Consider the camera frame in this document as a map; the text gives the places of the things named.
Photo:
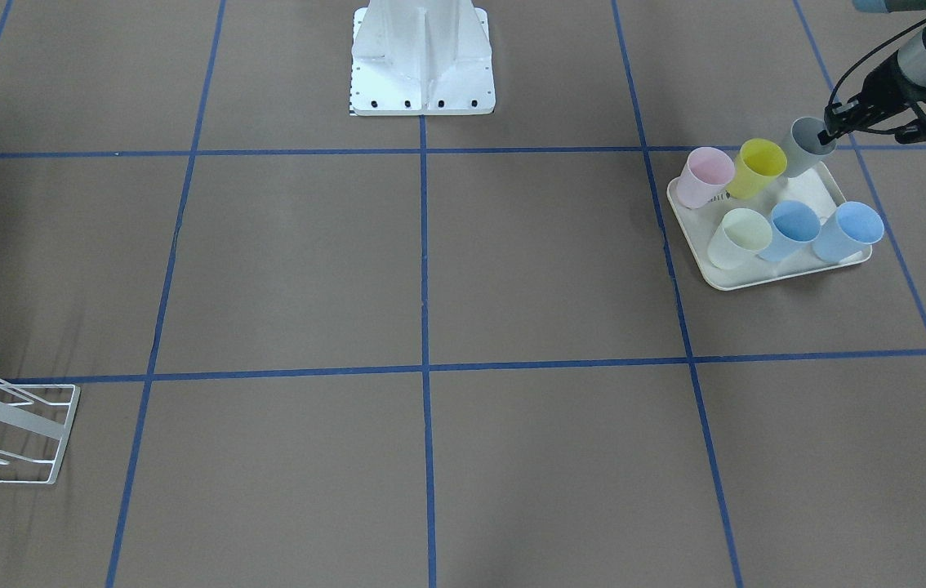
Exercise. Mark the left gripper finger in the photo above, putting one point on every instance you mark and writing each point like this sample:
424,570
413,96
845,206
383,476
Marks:
829,134
839,113

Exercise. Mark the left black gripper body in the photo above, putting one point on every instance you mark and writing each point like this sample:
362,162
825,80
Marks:
879,88

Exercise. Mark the grey plastic cup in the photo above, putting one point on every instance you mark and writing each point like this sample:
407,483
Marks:
801,146

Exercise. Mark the yellow plastic cup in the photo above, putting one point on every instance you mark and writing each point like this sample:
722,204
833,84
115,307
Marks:
758,163

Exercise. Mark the pink plastic cup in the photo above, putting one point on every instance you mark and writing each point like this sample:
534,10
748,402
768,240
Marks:
706,172

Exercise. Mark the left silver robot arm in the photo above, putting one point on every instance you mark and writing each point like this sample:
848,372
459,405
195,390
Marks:
911,56

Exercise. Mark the light blue cup middle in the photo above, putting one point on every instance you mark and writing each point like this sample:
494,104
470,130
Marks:
794,225

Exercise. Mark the light blue cup near corner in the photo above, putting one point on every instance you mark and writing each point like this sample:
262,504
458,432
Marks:
852,228

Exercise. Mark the cream white cup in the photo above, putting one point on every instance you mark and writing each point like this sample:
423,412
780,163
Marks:
741,235

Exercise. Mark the white plastic serving tray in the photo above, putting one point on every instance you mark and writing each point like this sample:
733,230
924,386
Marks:
816,188

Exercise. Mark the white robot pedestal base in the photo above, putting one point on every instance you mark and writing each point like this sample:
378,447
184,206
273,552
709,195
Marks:
421,58

